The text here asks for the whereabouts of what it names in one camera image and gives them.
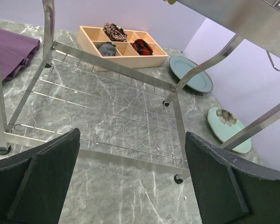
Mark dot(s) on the purple cloth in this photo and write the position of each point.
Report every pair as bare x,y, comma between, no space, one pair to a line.
16,52

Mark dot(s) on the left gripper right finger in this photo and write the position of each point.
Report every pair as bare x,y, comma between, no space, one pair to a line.
230,189

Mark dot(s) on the teal round plate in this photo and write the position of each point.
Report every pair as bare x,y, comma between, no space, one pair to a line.
201,82

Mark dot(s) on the grey fabric roll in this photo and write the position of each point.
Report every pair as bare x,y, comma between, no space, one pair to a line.
107,49

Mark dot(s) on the wooden compartment tray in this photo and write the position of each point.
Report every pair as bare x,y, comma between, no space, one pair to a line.
91,39

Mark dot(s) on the red black fabric roll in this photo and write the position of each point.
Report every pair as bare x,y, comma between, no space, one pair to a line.
142,48

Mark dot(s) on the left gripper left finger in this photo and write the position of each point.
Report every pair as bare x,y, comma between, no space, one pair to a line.
34,183

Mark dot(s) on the green polka dot plate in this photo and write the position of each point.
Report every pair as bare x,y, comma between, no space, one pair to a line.
171,2

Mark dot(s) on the mint floral plate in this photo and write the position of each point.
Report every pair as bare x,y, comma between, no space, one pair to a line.
223,131

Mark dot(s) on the metal dish rack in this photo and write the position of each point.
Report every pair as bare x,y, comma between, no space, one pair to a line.
126,116

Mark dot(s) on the patterned fabric roll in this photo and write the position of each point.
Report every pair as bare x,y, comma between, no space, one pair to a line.
114,32

